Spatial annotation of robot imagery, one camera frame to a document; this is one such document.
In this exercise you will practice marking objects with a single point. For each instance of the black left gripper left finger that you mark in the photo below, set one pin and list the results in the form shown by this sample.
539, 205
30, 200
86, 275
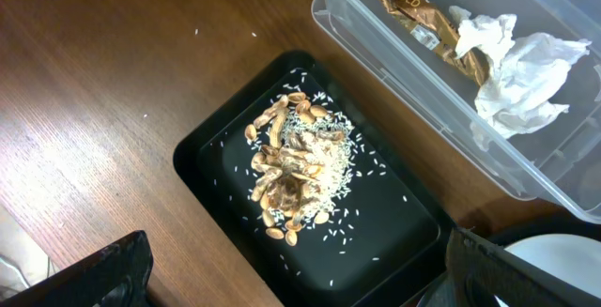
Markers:
115, 275

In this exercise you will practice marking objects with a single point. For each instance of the round black tray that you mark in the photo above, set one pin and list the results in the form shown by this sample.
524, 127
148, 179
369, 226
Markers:
549, 225

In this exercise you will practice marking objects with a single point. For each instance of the clear plastic waste bin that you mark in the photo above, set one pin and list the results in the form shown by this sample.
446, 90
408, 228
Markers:
559, 163

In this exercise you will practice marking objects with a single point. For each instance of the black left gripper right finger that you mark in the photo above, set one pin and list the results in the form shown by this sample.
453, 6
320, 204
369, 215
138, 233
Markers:
482, 272

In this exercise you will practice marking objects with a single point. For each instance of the gold snack wrapper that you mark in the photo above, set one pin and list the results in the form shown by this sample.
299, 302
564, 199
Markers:
430, 27

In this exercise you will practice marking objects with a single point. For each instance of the large white tissue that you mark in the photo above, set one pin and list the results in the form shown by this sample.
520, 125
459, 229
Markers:
524, 73

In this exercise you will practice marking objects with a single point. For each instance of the black rectangular tray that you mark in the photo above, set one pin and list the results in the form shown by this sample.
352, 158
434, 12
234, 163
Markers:
425, 225

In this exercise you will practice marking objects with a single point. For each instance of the grey round plate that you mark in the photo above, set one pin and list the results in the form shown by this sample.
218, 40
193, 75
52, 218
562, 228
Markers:
573, 259

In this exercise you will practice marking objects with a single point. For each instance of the peanut and rice scraps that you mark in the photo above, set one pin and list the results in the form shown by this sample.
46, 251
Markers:
324, 206

